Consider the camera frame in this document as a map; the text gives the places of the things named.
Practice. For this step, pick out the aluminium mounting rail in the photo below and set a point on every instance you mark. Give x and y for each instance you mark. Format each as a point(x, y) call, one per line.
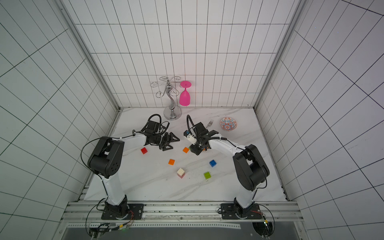
point(93, 215)

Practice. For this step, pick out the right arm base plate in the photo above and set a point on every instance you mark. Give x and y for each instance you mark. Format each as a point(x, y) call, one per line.
point(236, 212)

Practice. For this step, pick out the chrome glass holder stand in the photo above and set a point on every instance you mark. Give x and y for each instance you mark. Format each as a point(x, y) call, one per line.
point(173, 111)

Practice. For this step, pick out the silver fork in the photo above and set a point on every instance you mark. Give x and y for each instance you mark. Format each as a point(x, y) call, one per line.
point(210, 123)

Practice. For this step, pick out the patterned small bowl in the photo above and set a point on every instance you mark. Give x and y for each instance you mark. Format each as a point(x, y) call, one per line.
point(228, 123)

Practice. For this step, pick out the blue lego brick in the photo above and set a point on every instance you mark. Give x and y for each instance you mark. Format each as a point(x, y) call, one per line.
point(212, 163)

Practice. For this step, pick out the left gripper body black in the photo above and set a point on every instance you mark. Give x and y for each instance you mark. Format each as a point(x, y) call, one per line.
point(161, 140)

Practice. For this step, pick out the pink wine glass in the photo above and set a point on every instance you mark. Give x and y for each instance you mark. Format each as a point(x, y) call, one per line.
point(185, 98)

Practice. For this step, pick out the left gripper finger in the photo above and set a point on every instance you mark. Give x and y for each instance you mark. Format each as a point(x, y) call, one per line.
point(170, 138)
point(165, 147)

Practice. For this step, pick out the small lime green lego brick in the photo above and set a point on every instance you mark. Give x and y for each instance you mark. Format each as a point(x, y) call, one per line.
point(207, 175)

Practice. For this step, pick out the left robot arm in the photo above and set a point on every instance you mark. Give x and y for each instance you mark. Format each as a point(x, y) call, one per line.
point(106, 159)

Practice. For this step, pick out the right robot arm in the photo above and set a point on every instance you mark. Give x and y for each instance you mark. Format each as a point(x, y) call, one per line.
point(251, 169)

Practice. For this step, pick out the cream white lego brick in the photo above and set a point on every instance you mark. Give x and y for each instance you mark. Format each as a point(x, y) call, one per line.
point(180, 171)

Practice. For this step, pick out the red lego brick left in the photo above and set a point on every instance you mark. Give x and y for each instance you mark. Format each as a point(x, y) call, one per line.
point(144, 151)

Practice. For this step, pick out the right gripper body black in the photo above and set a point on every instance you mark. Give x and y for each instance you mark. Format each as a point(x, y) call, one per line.
point(199, 147)

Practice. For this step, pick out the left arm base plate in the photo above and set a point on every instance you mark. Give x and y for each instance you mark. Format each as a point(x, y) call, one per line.
point(123, 212)

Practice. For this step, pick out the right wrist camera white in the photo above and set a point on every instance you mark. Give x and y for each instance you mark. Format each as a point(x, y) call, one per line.
point(191, 139)

